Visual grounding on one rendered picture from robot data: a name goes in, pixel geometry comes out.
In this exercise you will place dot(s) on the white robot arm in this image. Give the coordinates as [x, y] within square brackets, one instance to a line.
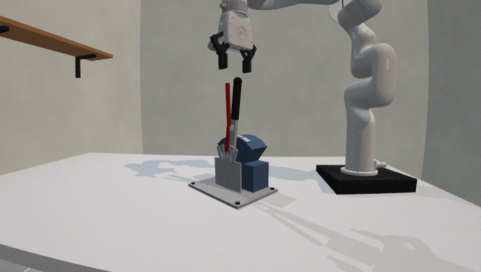
[368, 59]

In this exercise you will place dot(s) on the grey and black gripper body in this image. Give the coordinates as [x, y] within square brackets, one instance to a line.
[237, 31]

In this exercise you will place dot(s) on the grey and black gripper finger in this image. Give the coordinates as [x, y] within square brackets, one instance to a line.
[246, 63]
[220, 50]

